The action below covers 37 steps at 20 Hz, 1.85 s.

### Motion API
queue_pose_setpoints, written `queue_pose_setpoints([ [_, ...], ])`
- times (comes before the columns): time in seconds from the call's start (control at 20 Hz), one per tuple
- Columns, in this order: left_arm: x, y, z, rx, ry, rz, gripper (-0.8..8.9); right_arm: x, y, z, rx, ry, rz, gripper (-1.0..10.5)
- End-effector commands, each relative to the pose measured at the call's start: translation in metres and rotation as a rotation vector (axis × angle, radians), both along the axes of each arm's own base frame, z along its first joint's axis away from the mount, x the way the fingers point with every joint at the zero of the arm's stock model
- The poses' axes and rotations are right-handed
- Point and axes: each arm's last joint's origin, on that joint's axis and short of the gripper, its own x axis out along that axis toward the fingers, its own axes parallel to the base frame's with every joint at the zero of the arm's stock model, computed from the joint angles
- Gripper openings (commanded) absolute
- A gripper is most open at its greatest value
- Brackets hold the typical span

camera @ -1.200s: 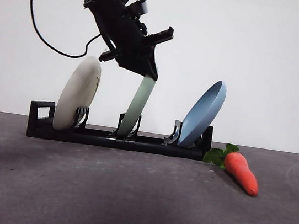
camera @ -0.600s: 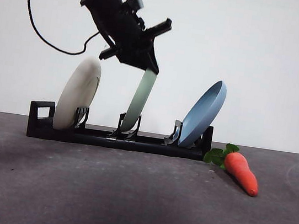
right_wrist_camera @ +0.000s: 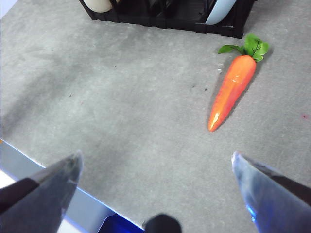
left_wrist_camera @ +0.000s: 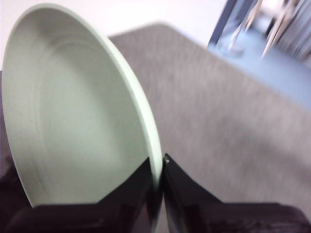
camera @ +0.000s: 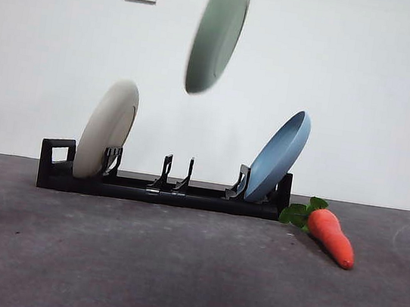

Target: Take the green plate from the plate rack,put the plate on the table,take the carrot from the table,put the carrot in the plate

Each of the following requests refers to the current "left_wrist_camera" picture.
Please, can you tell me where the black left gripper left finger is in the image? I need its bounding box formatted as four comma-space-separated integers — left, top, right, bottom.
6, 157, 157, 233

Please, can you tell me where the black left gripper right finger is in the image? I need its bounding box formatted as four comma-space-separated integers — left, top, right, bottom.
162, 152, 311, 233

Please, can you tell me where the green plate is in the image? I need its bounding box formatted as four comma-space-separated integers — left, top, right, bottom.
0, 2, 164, 209

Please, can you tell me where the metal frame stand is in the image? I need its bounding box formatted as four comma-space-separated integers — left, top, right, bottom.
206, 0, 311, 61

